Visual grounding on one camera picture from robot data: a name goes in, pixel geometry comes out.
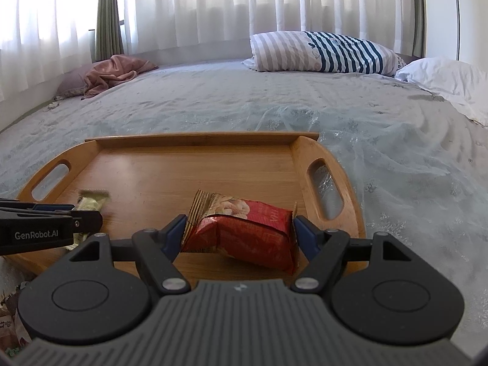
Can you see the green drape curtain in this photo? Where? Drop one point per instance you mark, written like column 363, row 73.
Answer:
column 108, row 36

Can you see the white sheer curtain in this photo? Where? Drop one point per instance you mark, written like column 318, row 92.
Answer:
column 43, row 39

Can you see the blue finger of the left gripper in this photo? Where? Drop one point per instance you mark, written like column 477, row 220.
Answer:
column 53, row 207

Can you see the pink crumpled cloth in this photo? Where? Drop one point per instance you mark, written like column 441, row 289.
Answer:
column 109, row 73

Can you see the purple pillow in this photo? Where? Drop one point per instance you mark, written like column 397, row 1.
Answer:
column 74, row 83

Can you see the light blue bedspread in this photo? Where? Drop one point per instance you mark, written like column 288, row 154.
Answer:
column 418, row 167

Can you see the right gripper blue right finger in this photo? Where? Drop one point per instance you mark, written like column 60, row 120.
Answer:
column 325, row 251

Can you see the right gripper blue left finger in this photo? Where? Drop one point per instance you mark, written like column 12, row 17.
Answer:
column 155, row 251

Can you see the white pillow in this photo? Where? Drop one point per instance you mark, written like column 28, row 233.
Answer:
column 463, row 85

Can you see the green drape right side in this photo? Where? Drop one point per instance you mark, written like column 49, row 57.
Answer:
column 419, row 28

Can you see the gold foil snack packet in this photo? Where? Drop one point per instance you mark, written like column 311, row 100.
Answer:
column 89, row 200

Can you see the striped pillow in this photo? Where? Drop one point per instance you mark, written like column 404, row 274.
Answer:
column 323, row 52

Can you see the red peanut snack bag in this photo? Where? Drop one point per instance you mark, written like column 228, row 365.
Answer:
column 246, row 230

